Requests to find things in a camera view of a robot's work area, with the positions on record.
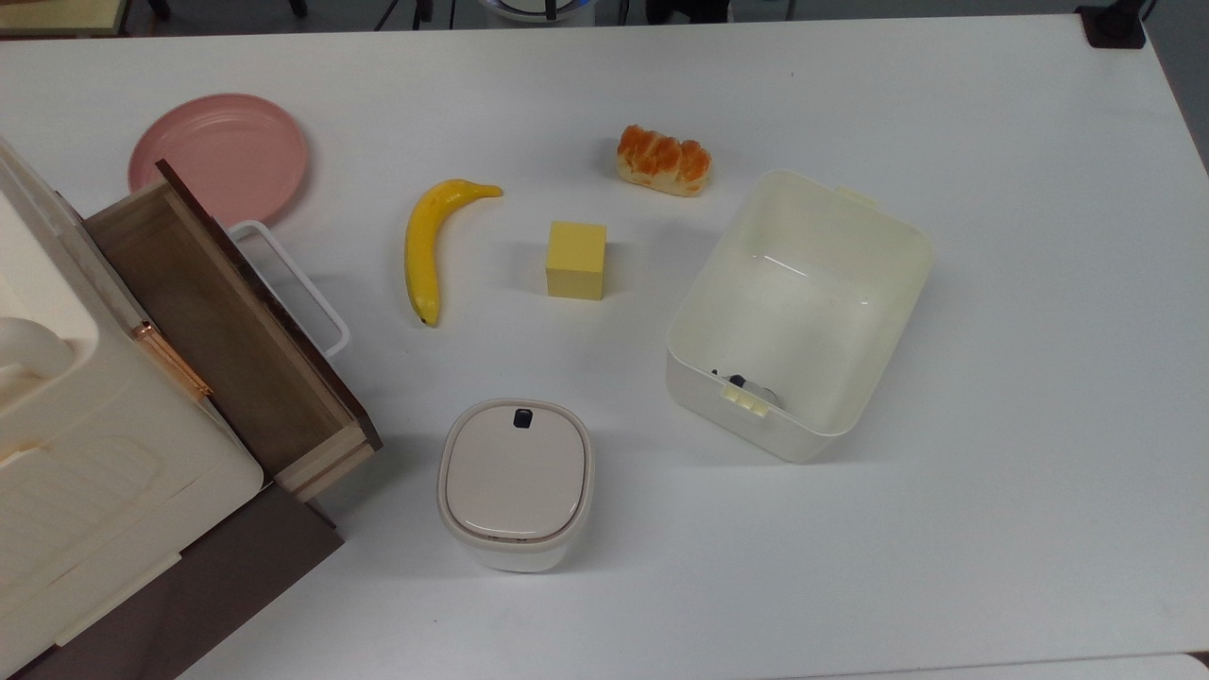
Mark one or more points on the small black white object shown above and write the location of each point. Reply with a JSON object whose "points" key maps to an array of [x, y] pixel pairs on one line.
{"points": [[751, 386]]}

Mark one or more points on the yellow banana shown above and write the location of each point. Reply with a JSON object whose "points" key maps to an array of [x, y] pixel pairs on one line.
{"points": [[422, 247]]}

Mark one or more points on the wooden drawer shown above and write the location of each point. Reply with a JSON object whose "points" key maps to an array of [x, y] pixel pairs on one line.
{"points": [[227, 331]]}

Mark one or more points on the cream plastic box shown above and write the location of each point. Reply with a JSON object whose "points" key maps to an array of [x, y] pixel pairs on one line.
{"points": [[878, 283]]}

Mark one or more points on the dark brown base board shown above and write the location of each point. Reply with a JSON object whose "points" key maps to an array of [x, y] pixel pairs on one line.
{"points": [[208, 595]]}

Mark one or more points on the orange glazed bread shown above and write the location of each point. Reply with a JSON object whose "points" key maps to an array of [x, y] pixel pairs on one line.
{"points": [[664, 162]]}

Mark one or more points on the white lidded bin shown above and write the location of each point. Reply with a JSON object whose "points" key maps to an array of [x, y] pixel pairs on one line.
{"points": [[516, 482]]}

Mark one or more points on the pink plate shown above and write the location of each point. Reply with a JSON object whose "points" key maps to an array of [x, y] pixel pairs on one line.
{"points": [[219, 156]]}

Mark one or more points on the black table clamp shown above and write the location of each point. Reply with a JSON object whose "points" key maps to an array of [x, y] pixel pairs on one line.
{"points": [[1113, 26]]}

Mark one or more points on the black tripod legs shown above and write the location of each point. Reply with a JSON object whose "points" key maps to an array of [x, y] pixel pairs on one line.
{"points": [[416, 12]]}

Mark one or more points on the yellow side table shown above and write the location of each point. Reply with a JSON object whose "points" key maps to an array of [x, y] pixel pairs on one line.
{"points": [[59, 15]]}

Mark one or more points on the yellow foam cube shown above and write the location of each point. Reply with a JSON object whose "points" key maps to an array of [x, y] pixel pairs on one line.
{"points": [[576, 262]]}

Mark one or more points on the cream toy kitchen unit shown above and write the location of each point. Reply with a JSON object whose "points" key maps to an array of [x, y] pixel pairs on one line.
{"points": [[85, 472]]}

